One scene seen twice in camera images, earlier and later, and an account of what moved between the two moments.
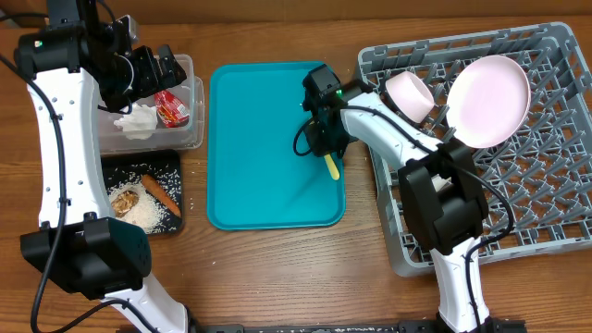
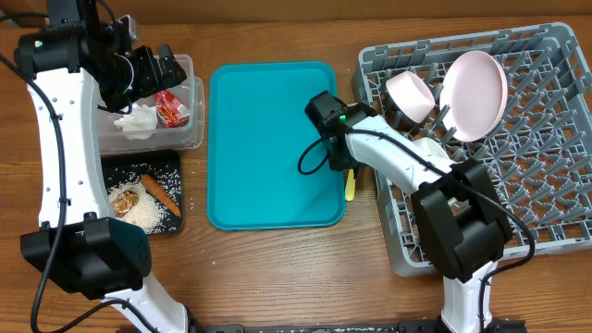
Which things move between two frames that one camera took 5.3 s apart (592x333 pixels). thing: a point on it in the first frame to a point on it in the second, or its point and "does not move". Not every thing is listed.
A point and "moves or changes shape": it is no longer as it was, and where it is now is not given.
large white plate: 487,101 moves or changes shape
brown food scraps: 123,203 does not move
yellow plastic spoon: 332,167 moves or changes shape
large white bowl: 411,96 does not move
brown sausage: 160,196 does not move
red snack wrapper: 170,111 does not move
